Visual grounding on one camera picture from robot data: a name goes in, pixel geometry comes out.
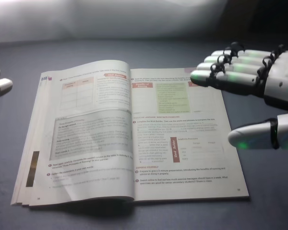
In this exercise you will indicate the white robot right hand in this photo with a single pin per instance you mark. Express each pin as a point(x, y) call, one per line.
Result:
point(278, 76)

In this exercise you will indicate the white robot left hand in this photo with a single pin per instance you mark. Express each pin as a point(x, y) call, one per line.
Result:
point(2, 83)

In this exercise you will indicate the textbook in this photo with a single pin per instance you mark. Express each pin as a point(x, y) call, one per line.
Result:
point(158, 143)

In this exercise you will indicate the white backdrop cloth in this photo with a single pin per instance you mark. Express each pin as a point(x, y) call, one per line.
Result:
point(110, 19)

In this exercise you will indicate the grey table cloth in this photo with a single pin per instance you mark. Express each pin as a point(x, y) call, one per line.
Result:
point(62, 220)

